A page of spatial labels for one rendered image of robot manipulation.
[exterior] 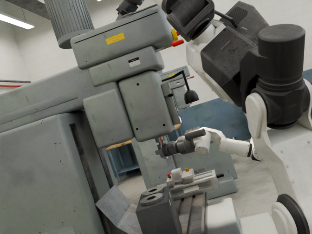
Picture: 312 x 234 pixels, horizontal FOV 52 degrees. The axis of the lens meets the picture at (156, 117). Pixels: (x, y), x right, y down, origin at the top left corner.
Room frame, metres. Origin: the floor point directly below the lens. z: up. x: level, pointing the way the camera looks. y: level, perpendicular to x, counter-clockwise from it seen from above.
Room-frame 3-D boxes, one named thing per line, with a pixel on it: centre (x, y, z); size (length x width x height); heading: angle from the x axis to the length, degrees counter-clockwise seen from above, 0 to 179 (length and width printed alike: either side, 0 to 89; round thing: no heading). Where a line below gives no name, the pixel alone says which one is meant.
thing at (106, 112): (1.65, 0.21, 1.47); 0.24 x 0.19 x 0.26; 170
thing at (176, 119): (1.59, -0.09, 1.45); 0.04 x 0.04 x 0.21; 80
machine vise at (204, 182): (1.77, -0.04, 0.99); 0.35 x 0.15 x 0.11; 81
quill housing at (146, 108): (1.61, 0.02, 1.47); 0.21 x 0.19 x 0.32; 170
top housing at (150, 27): (1.61, 0.03, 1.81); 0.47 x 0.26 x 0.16; 80
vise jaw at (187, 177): (1.77, -0.07, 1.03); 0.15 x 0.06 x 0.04; 171
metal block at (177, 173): (1.78, -0.02, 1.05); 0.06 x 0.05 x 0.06; 171
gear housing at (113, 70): (1.62, 0.06, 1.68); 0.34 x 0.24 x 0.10; 80
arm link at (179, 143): (1.56, -0.06, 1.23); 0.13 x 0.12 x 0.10; 147
